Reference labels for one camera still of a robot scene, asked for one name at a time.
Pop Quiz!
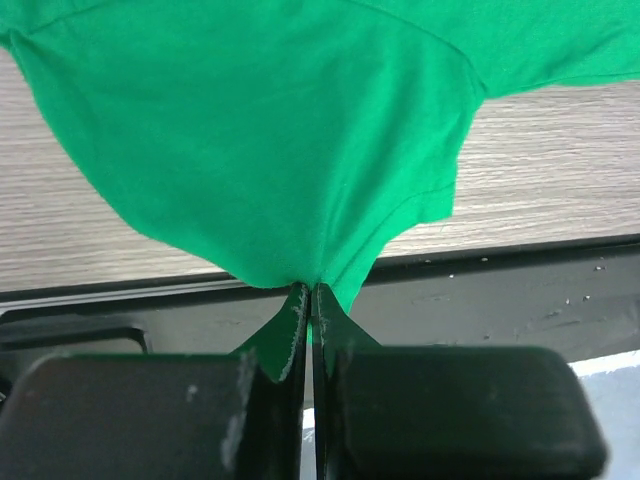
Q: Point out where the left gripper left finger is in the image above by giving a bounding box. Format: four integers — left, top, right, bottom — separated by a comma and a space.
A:
1, 284, 309, 479

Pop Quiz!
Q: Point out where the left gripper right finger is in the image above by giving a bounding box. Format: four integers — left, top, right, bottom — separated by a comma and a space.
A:
310, 284, 608, 479

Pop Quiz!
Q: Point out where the green t shirt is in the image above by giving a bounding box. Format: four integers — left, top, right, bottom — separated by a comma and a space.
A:
0, 0, 640, 351

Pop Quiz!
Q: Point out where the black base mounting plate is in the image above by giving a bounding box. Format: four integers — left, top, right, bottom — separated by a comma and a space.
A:
1, 235, 639, 378

